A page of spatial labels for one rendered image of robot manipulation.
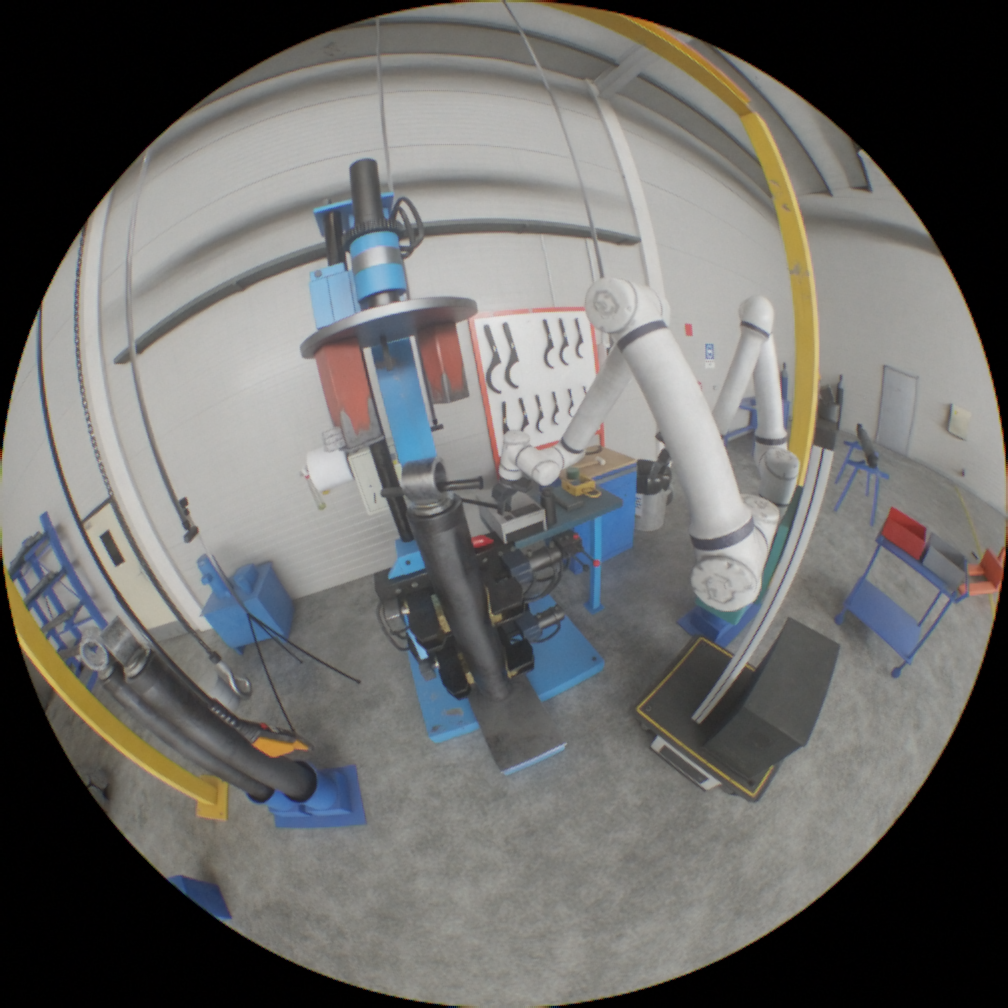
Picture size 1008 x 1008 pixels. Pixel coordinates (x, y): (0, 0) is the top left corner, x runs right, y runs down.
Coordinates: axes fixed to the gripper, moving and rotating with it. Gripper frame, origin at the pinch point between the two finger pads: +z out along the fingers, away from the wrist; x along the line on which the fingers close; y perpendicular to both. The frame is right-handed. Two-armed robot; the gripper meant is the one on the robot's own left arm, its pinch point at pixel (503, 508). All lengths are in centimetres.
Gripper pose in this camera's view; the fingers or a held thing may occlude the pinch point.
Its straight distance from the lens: 123.7
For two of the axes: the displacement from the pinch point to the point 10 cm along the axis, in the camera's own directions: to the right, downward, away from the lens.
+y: -7.7, -5.0, 4.0
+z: -1.4, 7.4, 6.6
